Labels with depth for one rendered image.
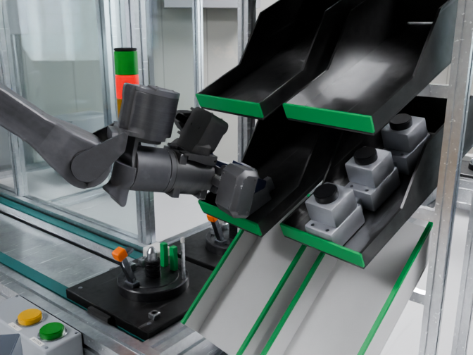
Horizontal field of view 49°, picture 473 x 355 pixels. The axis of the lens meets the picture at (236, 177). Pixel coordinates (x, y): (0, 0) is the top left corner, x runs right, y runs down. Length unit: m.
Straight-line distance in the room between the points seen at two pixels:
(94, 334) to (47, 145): 0.43
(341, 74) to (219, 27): 4.24
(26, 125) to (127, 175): 0.13
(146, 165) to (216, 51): 4.34
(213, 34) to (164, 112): 4.33
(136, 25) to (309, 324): 0.71
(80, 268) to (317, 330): 0.68
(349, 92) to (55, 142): 0.36
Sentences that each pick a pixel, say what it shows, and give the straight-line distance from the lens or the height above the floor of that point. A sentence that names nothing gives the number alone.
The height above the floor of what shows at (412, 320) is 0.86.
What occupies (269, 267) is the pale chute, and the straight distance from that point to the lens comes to 0.84.
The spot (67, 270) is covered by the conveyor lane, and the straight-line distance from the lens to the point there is 1.29.
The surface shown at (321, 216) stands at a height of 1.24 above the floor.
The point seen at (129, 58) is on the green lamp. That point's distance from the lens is 1.15.
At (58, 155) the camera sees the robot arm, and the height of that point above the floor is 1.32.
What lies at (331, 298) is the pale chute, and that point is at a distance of 0.79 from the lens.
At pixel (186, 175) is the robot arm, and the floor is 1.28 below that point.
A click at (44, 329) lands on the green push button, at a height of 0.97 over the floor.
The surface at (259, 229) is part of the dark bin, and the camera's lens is 0.70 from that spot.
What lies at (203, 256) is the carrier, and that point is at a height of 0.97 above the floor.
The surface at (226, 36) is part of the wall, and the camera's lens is 4.96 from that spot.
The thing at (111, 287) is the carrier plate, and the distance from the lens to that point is 1.07.
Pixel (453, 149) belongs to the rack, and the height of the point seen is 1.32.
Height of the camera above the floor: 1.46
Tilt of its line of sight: 16 degrees down
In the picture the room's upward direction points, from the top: straight up
